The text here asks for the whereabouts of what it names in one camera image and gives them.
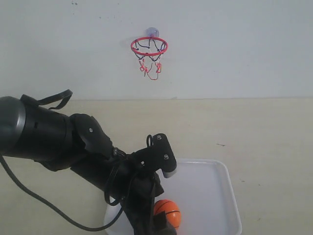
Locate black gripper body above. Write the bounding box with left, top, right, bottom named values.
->
left=121, top=172, right=177, bottom=235

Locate small orange basketball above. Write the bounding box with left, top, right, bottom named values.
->
left=154, top=199, right=181, bottom=229

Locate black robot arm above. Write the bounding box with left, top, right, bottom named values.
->
left=0, top=90, right=177, bottom=235

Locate red mini basketball hoop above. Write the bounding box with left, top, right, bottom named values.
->
left=130, top=36, right=169, bottom=81

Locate white plastic tray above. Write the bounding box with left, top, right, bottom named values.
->
left=104, top=158, right=243, bottom=235

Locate clear suction cup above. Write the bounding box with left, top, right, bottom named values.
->
left=145, top=27, right=159, bottom=38

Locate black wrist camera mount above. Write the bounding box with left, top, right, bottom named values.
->
left=128, top=133, right=177, bottom=178

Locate black cable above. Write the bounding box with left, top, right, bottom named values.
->
left=0, top=154, right=128, bottom=232

